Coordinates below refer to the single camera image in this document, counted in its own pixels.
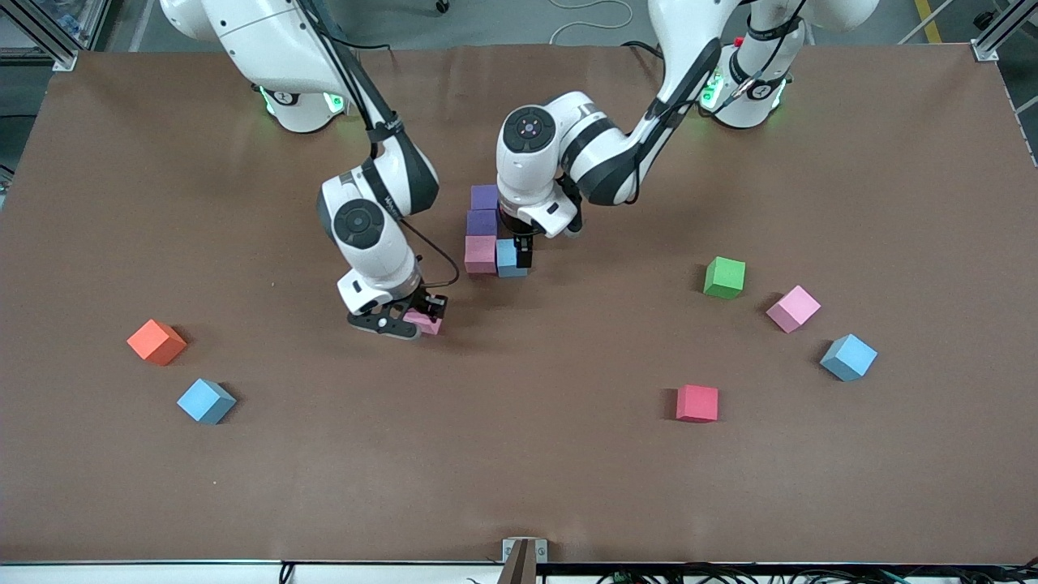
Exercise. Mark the red foam block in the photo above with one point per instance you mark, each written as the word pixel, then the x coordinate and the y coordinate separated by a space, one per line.
pixel 697 404

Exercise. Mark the purple foam block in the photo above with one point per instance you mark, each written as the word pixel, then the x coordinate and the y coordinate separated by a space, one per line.
pixel 485 197
pixel 482 223

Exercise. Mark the brown paper table cover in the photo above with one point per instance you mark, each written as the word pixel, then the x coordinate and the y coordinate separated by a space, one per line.
pixel 519 470

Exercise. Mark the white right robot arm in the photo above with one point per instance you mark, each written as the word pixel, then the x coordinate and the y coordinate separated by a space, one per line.
pixel 276 40

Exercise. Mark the aluminium frame post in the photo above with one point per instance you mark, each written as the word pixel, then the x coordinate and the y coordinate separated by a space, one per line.
pixel 65 58
pixel 985 49

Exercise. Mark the green lit connector box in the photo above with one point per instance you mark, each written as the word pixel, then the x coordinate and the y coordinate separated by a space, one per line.
pixel 714 89
pixel 334 101

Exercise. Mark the metal table bracket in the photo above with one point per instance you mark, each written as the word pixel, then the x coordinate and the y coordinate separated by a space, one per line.
pixel 524 560

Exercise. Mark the blue foam block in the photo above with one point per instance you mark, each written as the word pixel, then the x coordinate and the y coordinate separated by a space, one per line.
pixel 206 401
pixel 848 358
pixel 506 259

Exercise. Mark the green foam block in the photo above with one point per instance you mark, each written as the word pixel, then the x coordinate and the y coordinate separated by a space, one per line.
pixel 724 277

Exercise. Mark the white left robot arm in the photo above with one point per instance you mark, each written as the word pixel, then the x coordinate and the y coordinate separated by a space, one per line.
pixel 531 170

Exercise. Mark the pink foam block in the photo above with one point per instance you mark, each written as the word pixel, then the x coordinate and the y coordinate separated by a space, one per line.
pixel 793 309
pixel 427 326
pixel 480 254

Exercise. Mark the orange foam block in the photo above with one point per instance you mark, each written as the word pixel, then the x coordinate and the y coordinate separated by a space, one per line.
pixel 156 342

